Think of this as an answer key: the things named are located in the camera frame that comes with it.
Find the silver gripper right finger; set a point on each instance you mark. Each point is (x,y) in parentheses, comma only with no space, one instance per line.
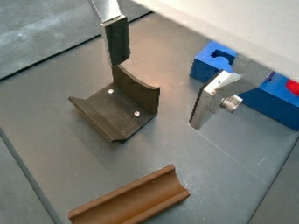
(219,93)

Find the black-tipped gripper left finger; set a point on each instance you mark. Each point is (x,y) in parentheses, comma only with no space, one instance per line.
(114,29)

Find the brown arch object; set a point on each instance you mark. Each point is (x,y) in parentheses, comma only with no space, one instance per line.
(135,202)

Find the black curved fixture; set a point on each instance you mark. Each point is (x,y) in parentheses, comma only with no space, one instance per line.
(122,107)

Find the blue shape-sorter base block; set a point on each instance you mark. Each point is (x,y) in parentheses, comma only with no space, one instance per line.
(271,99)

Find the red hexagonal peg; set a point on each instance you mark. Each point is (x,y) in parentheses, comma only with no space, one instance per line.
(293,86)

